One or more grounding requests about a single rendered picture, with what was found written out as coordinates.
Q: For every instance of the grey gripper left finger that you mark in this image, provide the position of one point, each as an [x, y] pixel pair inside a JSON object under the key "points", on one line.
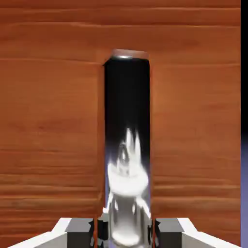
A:
{"points": [[77, 232]]}

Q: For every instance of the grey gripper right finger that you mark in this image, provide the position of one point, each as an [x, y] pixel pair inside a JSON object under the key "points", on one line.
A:
{"points": [[170, 232]]}

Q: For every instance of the reddish wooden cabinet door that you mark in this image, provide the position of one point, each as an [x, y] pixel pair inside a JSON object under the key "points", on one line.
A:
{"points": [[48, 116]]}

